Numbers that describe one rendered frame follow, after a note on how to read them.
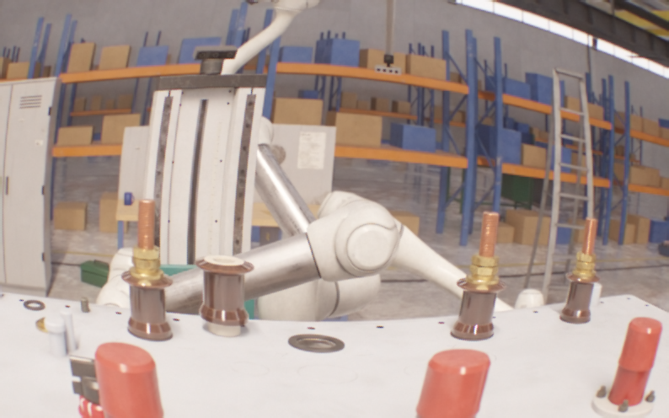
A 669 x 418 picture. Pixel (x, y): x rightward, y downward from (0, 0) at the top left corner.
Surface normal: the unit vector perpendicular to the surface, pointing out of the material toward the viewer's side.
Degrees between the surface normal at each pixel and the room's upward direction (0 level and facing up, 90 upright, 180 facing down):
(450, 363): 3
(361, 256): 85
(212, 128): 90
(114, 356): 4
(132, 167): 90
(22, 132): 90
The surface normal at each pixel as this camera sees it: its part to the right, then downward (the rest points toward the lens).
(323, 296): 0.76, 0.11
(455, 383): -0.25, 0.11
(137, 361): 0.13, -0.97
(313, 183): 0.27, 0.18
